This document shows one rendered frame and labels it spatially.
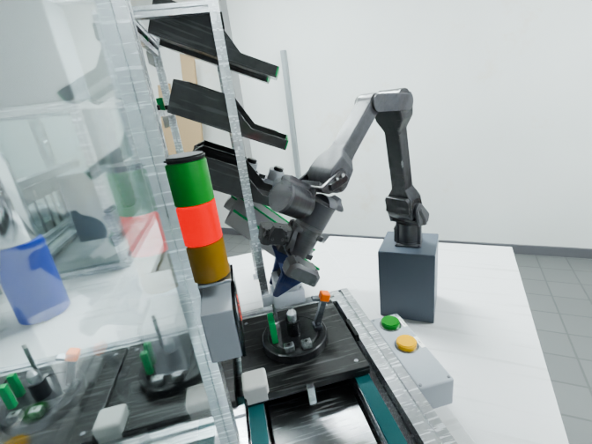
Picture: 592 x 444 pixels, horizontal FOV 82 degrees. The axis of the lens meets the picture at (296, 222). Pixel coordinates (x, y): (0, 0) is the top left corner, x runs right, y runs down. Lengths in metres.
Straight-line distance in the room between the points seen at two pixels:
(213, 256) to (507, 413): 0.63
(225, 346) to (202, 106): 0.56
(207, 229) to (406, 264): 0.61
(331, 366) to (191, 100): 0.63
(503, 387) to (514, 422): 0.08
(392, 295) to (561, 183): 2.46
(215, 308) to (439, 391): 0.45
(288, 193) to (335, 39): 2.75
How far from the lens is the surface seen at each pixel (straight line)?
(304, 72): 3.34
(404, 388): 0.70
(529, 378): 0.91
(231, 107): 0.79
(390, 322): 0.81
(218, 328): 0.43
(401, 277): 0.94
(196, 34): 0.84
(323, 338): 0.74
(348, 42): 3.22
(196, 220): 0.41
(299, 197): 0.57
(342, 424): 0.70
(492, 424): 0.81
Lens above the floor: 1.46
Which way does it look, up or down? 20 degrees down
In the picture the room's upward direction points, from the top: 7 degrees counter-clockwise
